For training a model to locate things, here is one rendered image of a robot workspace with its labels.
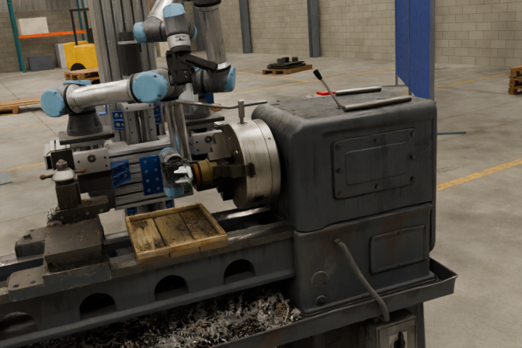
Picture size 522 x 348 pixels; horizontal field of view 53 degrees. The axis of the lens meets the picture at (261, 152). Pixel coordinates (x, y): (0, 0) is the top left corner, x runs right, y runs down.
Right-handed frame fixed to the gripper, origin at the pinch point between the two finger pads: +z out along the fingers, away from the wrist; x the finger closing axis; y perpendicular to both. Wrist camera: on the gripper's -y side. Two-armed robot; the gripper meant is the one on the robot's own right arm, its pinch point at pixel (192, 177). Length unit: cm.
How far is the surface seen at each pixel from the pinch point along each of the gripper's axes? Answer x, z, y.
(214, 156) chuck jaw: 4.8, -4.6, -9.9
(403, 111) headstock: 16, 18, -74
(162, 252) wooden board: -18.6, 14.8, 15.0
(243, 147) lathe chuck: 9.8, 9.1, -16.7
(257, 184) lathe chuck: -2.7, 12.1, -19.6
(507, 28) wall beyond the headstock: -24, -764, -888
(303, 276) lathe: -38, 17, -32
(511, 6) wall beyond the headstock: 23, -757, -889
